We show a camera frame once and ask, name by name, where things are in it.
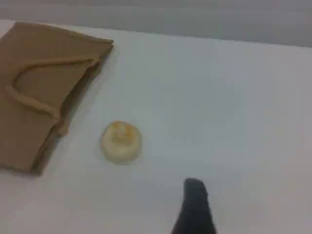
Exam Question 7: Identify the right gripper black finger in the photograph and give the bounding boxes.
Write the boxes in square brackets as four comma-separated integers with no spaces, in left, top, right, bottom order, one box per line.
[170,177,217,234]

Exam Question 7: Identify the pale egg yolk pastry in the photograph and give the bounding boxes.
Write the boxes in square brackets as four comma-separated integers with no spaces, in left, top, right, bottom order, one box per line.
[101,121,143,166]

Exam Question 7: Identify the brown jute tote bag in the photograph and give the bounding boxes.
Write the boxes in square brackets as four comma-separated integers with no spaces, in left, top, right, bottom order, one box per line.
[0,21,115,177]

